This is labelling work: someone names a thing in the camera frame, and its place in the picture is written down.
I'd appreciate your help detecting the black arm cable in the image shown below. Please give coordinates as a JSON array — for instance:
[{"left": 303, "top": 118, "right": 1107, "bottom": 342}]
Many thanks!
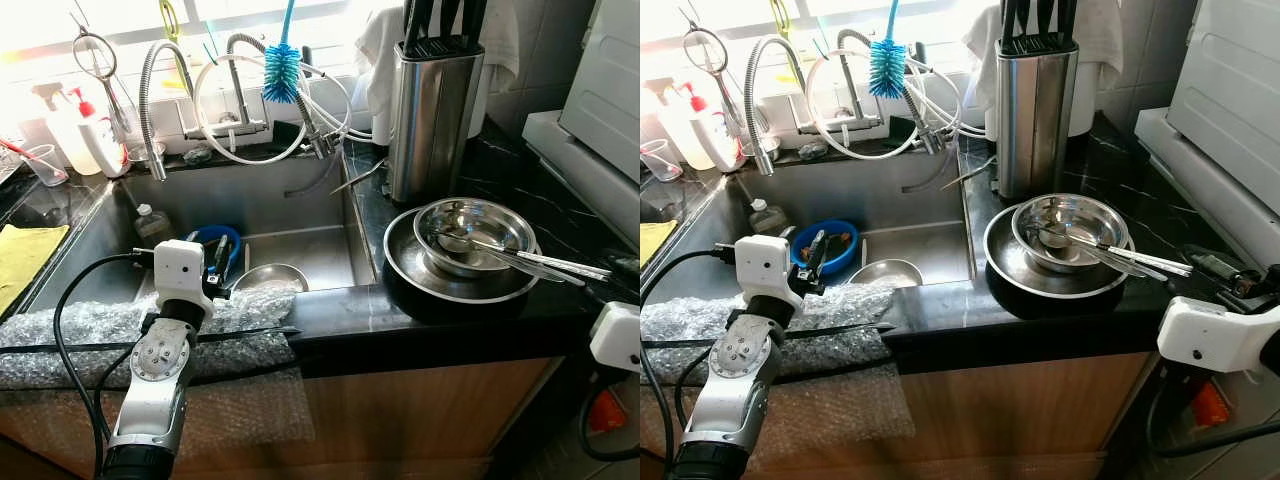
[
  {"left": 1145, "top": 365, "right": 1280, "bottom": 459},
  {"left": 640, "top": 243, "right": 741, "bottom": 480},
  {"left": 53, "top": 250, "right": 161, "bottom": 479},
  {"left": 578, "top": 365, "right": 640, "bottom": 463}
]

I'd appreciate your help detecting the small steel bowl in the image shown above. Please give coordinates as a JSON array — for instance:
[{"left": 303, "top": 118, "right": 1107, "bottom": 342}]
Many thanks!
[
  {"left": 232, "top": 263, "right": 311, "bottom": 295},
  {"left": 848, "top": 258, "right": 926, "bottom": 291}
]

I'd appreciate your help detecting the chrome sink faucet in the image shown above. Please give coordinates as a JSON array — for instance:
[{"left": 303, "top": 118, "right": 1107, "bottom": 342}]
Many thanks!
[
  {"left": 180, "top": 32, "right": 339, "bottom": 161},
  {"left": 790, "top": 28, "right": 951, "bottom": 156}
]

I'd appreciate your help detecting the small clear bottle white cap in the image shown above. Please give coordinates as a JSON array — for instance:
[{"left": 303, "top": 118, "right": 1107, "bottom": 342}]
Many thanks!
[
  {"left": 134, "top": 204, "right": 173, "bottom": 246},
  {"left": 748, "top": 198, "right": 791, "bottom": 239}
]

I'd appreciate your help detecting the thin grey stick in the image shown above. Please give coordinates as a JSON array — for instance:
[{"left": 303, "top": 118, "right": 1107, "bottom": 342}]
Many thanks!
[
  {"left": 330, "top": 160, "right": 386, "bottom": 196},
  {"left": 940, "top": 155, "right": 998, "bottom": 191}
]

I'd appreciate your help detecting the flexible steel faucet hose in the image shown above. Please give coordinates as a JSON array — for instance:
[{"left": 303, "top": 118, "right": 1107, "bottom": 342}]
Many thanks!
[
  {"left": 745, "top": 35, "right": 809, "bottom": 178},
  {"left": 138, "top": 40, "right": 196, "bottom": 183}
]

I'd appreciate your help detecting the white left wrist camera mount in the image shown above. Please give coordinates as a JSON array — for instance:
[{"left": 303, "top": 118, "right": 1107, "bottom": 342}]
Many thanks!
[
  {"left": 153, "top": 240, "right": 216, "bottom": 306},
  {"left": 735, "top": 235, "right": 803, "bottom": 299}
]

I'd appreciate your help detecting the white hanging towel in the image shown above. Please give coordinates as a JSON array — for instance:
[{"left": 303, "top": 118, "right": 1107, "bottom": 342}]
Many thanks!
[
  {"left": 355, "top": 5, "right": 521, "bottom": 146},
  {"left": 963, "top": 5, "right": 1126, "bottom": 136}
]

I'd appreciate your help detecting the medium steel bowl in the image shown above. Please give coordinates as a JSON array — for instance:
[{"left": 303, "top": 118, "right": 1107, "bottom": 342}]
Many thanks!
[
  {"left": 413, "top": 197, "right": 538, "bottom": 279},
  {"left": 1012, "top": 193, "right": 1131, "bottom": 273}
]

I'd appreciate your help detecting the steel knife block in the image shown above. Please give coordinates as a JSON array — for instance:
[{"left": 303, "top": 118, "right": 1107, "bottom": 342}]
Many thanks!
[
  {"left": 995, "top": 35, "right": 1081, "bottom": 201},
  {"left": 388, "top": 40, "right": 486, "bottom": 206}
]

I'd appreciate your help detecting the yellow cloth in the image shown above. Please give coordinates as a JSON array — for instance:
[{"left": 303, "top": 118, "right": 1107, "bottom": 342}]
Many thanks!
[
  {"left": 640, "top": 220, "right": 679, "bottom": 266},
  {"left": 0, "top": 224, "right": 71, "bottom": 314}
]

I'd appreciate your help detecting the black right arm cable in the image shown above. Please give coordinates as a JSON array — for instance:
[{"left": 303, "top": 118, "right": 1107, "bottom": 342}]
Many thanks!
[
  {"left": 578, "top": 365, "right": 640, "bottom": 463},
  {"left": 1145, "top": 365, "right": 1280, "bottom": 459}
]

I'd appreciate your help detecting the blue bottle brush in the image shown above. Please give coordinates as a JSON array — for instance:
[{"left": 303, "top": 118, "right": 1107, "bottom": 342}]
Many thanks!
[
  {"left": 262, "top": 0, "right": 303, "bottom": 105},
  {"left": 868, "top": 0, "right": 909, "bottom": 99}
]

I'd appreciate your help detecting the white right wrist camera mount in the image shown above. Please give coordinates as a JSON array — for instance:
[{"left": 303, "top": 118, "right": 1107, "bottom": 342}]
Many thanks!
[
  {"left": 588, "top": 300, "right": 640, "bottom": 373},
  {"left": 1157, "top": 295, "right": 1280, "bottom": 376}
]

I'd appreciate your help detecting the orange plastic object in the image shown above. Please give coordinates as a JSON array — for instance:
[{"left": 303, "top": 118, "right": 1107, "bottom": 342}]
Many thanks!
[
  {"left": 1190, "top": 380, "right": 1231, "bottom": 429},
  {"left": 588, "top": 388, "right": 629, "bottom": 433}
]

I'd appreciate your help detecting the wooden cabinet front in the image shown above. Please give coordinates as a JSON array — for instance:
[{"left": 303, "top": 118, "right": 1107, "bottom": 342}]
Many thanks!
[
  {"left": 0, "top": 355, "right": 561, "bottom": 480},
  {"left": 640, "top": 352, "right": 1161, "bottom": 480}
]

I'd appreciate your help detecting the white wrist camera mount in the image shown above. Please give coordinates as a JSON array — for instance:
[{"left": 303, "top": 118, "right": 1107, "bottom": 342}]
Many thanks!
[
  {"left": 153, "top": 240, "right": 216, "bottom": 306},
  {"left": 1157, "top": 295, "right": 1280, "bottom": 376},
  {"left": 588, "top": 300, "right": 640, "bottom": 373},
  {"left": 735, "top": 235, "right": 803, "bottom": 299}
]

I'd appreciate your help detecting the large steel plate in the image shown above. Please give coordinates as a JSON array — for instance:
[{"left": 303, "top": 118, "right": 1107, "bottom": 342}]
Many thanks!
[
  {"left": 383, "top": 205, "right": 546, "bottom": 304},
  {"left": 983, "top": 203, "right": 1136, "bottom": 299}
]

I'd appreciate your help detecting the steel chopstick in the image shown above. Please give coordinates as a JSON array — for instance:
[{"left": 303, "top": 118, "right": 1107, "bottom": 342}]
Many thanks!
[
  {"left": 1075, "top": 240, "right": 1193, "bottom": 278},
  {"left": 480, "top": 244, "right": 611, "bottom": 280},
  {"left": 468, "top": 236, "right": 613, "bottom": 273},
  {"left": 1063, "top": 232, "right": 1196, "bottom": 271}
]

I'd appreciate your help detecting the hanging wire strainer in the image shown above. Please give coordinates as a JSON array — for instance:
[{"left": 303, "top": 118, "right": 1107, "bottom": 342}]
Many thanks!
[
  {"left": 683, "top": 10, "right": 751, "bottom": 131},
  {"left": 70, "top": 12, "right": 138, "bottom": 138}
]

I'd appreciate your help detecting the clear plastic cup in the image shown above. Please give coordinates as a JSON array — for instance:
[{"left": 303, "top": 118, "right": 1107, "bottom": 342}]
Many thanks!
[
  {"left": 20, "top": 145, "right": 69, "bottom": 188},
  {"left": 640, "top": 140, "right": 686, "bottom": 183}
]

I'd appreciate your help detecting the looped white hose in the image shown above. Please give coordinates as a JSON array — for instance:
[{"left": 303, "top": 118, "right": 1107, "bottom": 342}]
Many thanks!
[
  {"left": 192, "top": 52, "right": 313, "bottom": 167},
  {"left": 805, "top": 48, "right": 926, "bottom": 161}
]

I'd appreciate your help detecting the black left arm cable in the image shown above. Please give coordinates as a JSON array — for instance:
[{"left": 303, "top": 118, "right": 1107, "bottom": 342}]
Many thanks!
[
  {"left": 53, "top": 250, "right": 161, "bottom": 479},
  {"left": 640, "top": 243, "right": 741, "bottom": 480}
]

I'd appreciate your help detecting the black frying pan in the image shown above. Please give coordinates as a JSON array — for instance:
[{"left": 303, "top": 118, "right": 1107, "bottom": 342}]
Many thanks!
[
  {"left": 985, "top": 255, "right": 1136, "bottom": 321},
  {"left": 380, "top": 258, "right": 546, "bottom": 326}
]

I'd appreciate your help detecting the thin white tubing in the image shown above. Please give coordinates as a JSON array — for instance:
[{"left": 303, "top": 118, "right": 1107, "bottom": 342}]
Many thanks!
[
  {"left": 298, "top": 60, "right": 379, "bottom": 143},
  {"left": 905, "top": 55, "right": 989, "bottom": 139}
]

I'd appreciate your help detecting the clear bubble wrap sheet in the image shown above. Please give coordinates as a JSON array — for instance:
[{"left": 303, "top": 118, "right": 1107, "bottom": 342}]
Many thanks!
[
  {"left": 640, "top": 280, "right": 916, "bottom": 446},
  {"left": 0, "top": 285, "right": 316, "bottom": 451}
]

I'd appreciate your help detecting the stainless steel sink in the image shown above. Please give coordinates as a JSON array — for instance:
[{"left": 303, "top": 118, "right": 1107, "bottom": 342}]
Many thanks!
[
  {"left": 28, "top": 150, "right": 379, "bottom": 313},
  {"left": 650, "top": 148, "right": 976, "bottom": 306}
]

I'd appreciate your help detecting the white soap bottle red pump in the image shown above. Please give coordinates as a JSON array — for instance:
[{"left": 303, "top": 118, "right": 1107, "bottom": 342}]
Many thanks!
[
  {"left": 680, "top": 82, "right": 743, "bottom": 173},
  {"left": 68, "top": 87, "right": 128, "bottom": 179}
]

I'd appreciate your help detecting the blue plastic bowl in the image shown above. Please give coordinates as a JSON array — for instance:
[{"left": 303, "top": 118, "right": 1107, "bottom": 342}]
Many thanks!
[
  {"left": 790, "top": 220, "right": 861, "bottom": 278},
  {"left": 188, "top": 225, "right": 243, "bottom": 279}
]

